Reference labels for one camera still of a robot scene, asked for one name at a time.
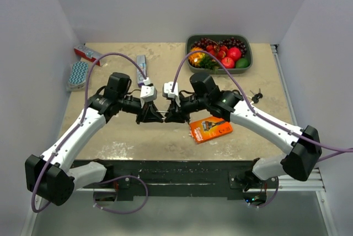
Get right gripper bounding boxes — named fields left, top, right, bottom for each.
left=164, top=93, right=208, bottom=125

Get black padlock keys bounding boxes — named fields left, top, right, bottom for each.
left=250, top=88, right=263, bottom=104

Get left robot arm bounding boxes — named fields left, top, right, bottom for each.
left=25, top=72, right=163, bottom=206

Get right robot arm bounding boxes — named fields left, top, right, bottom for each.
left=163, top=73, right=322, bottom=188

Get orange razor box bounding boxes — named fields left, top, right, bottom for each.
left=189, top=116, right=233, bottom=144

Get purple toothpaste box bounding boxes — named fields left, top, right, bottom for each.
left=136, top=55, right=147, bottom=88

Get orange pineapple toy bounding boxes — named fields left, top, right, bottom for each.
left=188, top=47, right=207, bottom=68

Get red apple front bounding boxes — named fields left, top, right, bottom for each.
left=221, top=57, right=235, bottom=69

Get red apple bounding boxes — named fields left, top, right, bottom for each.
left=226, top=47, right=242, bottom=62
left=221, top=57, right=235, bottom=69

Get red strawberries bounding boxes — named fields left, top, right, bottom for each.
left=206, top=45, right=228, bottom=61

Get blue zigzag sponge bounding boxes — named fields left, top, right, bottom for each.
left=66, top=61, right=89, bottom=92

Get red apple back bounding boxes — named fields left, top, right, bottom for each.
left=226, top=47, right=242, bottom=62

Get red toothpaste box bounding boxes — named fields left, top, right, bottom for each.
left=73, top=44, right=102, bottom=62

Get dark grapes bunch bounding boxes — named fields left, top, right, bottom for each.
left=191, top=37, right=248, bottom=55

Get grey fruit tray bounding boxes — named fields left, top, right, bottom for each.
left=185, top=34, right=253, bottom=74

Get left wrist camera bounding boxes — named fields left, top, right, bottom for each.
left=140, top=77, right=157, bottom=105

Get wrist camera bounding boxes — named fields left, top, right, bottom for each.
left=162, top=82, right=179, bottom=100
left=140, top=77, right=157, bottom=105

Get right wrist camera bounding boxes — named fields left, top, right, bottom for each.
left=162, top=82, right=179, bottom=100

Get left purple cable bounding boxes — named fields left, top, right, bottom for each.
left=30, top=52, right=149, bottom=214

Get purple cable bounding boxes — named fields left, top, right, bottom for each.
left=30, top=52, right=149, bottom=214
left=172, top=50, right=353, bottom=209

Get black base frame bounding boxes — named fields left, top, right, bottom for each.
left=85, top=160, right=277, bottom=201

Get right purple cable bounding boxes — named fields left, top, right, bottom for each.
left=172, top=50, right=353, bottom=209

